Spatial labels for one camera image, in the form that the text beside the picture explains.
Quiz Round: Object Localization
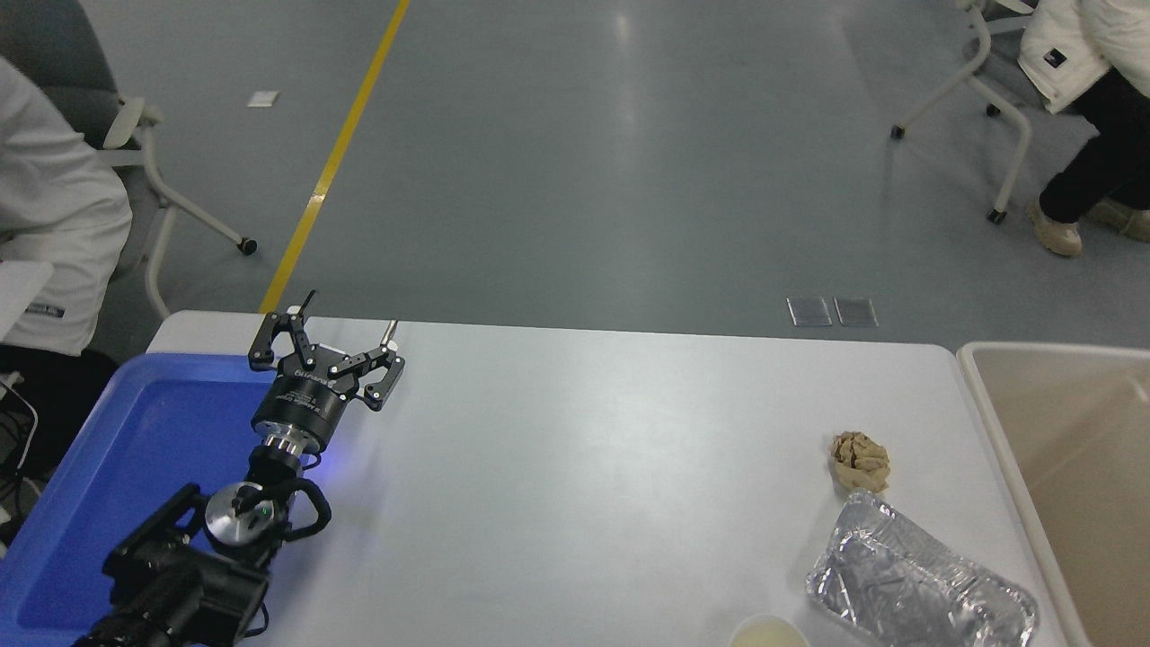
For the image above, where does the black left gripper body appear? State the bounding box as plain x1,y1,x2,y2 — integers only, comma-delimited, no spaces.
251,358,358,448

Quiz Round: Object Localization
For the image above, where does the white paper cup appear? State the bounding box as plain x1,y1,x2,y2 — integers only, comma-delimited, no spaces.
728,614,807,647

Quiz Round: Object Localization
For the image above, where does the blue plastic tray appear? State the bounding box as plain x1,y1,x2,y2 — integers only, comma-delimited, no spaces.
0,352,288,647

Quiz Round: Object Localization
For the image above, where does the person beside grey chair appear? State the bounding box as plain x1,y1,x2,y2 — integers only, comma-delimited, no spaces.
0,56,134,482

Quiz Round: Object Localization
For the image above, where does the grey office chair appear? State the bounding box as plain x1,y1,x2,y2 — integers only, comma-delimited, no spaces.
0,0,260,320

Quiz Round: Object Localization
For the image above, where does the crumpled tan paper ball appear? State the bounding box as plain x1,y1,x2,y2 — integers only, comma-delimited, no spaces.
829,431,892,493

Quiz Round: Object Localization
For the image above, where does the silver foil tray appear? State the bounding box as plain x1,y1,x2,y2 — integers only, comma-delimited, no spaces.
805,491,1039,647

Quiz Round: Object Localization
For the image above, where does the large pale bin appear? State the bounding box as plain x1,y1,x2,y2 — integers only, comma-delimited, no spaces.
958,341,1150,647

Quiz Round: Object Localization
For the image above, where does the white-frame chair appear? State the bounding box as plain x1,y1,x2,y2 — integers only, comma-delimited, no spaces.
891,0,1036,224

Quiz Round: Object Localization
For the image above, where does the person beside white-frame chair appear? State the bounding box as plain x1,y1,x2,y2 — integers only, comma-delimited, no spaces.
1018,0,1150,258

